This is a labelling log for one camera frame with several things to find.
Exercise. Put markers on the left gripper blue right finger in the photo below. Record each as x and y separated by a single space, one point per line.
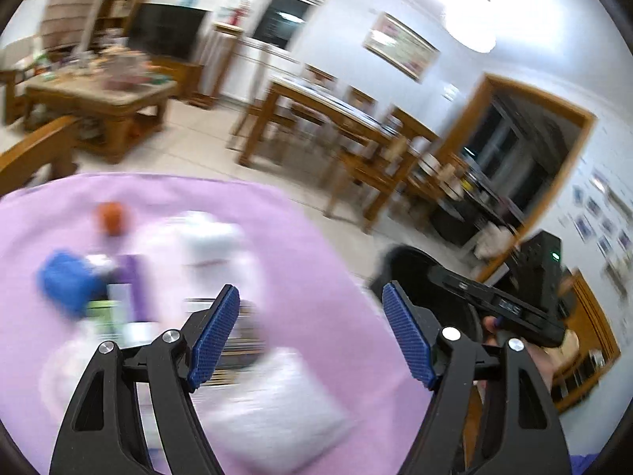
519 430

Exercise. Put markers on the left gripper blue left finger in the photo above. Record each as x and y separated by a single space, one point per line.
102 433

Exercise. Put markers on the blue wrapper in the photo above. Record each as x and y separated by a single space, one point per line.
70 282

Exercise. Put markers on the orange fruit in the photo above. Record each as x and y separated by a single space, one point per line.
113 218

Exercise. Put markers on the black round trash bin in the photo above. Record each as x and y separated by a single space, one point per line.
409 266

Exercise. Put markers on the person's right hand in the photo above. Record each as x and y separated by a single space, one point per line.
539 356

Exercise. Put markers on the green wrapper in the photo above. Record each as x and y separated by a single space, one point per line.
105 319

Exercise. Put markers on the purple tube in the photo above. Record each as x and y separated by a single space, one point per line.
131 274

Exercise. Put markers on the black snack packet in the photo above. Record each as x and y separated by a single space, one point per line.
245 344

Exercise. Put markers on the wooden dining table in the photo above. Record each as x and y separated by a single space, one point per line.
385 160

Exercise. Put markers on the purple cartoon tablecloth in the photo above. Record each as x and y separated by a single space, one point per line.
196 235

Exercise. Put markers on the ceiling lamp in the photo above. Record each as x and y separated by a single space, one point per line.
472 23

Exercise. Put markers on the wooden coffee table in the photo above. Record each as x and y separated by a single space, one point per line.
128 117

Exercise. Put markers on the tall wooden plant stand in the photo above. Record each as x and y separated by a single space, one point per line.
214 57

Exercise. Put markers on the black television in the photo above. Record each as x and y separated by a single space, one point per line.
165 30

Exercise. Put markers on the wooden bookshelf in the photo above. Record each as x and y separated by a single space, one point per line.
121 5

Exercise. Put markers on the framed wall picture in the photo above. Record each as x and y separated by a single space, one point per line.
400 46

